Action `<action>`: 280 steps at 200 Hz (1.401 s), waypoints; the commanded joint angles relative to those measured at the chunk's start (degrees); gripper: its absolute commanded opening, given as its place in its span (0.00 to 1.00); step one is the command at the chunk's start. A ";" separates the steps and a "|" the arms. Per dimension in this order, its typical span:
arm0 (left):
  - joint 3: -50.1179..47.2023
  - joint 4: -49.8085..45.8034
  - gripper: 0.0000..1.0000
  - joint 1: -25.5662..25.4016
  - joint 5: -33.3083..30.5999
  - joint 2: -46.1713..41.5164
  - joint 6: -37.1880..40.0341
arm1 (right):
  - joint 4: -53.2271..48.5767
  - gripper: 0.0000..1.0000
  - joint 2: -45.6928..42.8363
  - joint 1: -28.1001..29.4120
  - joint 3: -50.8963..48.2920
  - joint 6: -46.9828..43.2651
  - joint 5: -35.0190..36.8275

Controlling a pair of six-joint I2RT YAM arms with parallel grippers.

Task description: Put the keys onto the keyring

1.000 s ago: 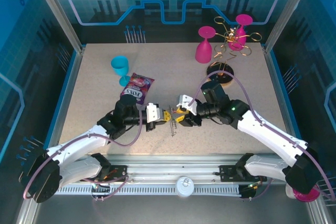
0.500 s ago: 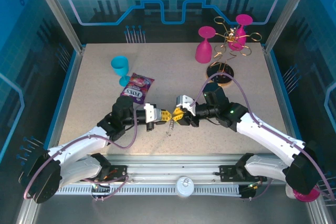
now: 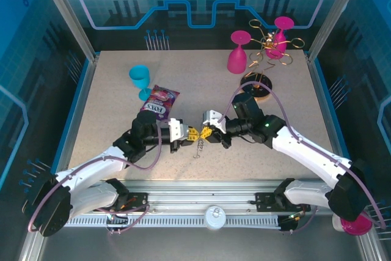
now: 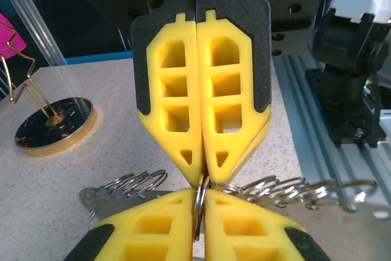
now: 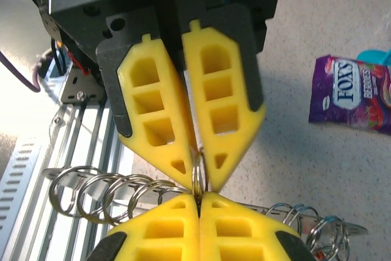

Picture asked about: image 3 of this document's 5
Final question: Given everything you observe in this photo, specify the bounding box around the metal key chain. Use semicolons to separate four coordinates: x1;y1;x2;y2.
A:
192;138;206;160

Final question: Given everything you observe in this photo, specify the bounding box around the purple Fox's berries candy bag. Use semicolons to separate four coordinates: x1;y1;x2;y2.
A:
139;84;180;121

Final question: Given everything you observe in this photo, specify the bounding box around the blue plastic wine goblet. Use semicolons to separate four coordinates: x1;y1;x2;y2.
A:
128;64;153;101

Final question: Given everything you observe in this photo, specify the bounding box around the pink plastic wine goblet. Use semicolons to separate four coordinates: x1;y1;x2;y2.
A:
265;16;296;60
227;30;252;75

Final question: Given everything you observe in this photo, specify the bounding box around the white round knob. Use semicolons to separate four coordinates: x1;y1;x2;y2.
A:
203;205;227;230

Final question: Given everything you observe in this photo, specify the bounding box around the pink plastic cup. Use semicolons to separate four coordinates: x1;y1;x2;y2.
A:
332;213;373;237

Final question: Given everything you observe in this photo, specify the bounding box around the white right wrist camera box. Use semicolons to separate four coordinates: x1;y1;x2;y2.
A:
202;110;227;135

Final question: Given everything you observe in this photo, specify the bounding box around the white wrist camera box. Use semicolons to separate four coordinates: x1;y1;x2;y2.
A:
202;110;227;135
167;117;188;143

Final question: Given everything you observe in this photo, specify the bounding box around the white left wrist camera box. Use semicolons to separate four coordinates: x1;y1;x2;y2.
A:
167;117;188;143

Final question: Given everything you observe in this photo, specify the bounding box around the gold wire glass rack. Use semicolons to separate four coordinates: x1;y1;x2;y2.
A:
239;18;305;102

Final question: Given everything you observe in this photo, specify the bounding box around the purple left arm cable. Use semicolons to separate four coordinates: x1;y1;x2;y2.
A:
27;120;170;235

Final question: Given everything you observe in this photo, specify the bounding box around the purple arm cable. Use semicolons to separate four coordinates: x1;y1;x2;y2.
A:
218;81;387;234
27;120;170;235

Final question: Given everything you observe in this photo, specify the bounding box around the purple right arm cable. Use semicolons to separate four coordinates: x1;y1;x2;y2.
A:
218;81;387;234

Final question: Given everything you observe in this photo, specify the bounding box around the aluminium mounting rail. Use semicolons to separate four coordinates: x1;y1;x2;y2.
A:
38;178;367;215

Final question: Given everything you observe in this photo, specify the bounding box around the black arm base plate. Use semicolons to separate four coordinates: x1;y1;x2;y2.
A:
92;192;150;213
255;192;312;213

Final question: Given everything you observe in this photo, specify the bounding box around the white slotted cable duct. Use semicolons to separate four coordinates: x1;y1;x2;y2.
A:
48;214;283;229

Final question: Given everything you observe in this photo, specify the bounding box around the aluminium frame post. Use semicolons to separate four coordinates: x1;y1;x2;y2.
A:
33;0;101;63
307;0;369;63

